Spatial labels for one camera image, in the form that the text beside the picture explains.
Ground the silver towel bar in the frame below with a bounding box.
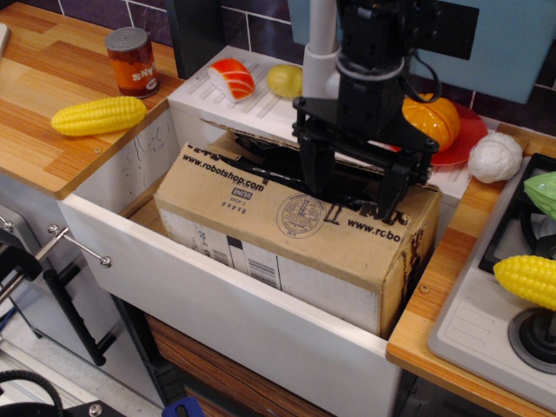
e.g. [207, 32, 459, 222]
[0, 219, 113, 305]

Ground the black ribbed hose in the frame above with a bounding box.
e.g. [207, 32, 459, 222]
[0, 369, 62, 417]

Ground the yellow toy corn right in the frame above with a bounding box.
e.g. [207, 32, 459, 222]
[493, 255, 555, 311]

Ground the salmon sushi toy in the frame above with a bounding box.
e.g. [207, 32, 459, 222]
[207, 58, 255, 103]

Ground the black cabinet handle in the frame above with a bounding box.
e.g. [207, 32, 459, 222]
[43, 262, 116, 367]

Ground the yellow toy corn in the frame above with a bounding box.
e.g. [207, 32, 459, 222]
[493, 255, 555, 311]
[50, 96, 148, 136]

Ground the orange toy pumpkin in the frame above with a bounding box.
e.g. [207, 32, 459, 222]
[402, 93, 460, 153]

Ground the light blue panel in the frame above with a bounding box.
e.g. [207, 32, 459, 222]
[288, 1, 555, 103]

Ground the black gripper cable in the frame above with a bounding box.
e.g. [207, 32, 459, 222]
[401, 47, 443, 104]

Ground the white toy sink basin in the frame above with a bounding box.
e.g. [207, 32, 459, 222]
[60, 47, 486, 416]

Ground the blue clamp handle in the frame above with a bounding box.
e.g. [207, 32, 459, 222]
[162, 397, 205, 417]

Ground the black stove knob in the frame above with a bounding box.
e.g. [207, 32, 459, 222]
[508, 308, 555, 375]

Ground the brown toy soup can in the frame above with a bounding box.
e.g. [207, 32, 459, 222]
[104, 27, 159, 99]

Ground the white toy garlic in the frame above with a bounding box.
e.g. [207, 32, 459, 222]
[467, 132, 523, 183]

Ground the grey toy stove top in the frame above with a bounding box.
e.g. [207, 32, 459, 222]
[428, 154, 555, 411]

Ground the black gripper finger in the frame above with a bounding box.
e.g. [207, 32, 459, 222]
[298, 136, 335, 195]
[377, 167, 411, 220]

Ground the red plastic plate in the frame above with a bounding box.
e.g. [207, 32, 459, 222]
[381, 102, 489, 167]

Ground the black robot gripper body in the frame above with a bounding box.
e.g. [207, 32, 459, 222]
[294, 1, 440, 182]

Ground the black metal clamp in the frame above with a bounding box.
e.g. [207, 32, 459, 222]
[1, 229, 43, 288]

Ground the yellow toy corn left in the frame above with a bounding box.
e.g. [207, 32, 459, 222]
[50, 96, 148, 136]

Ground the green toy cabbage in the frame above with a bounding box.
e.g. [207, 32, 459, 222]
[524, 171, 556, 219]

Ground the brown cardboard shipping box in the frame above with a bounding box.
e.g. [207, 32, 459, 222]
[154, 133, 441, 338]

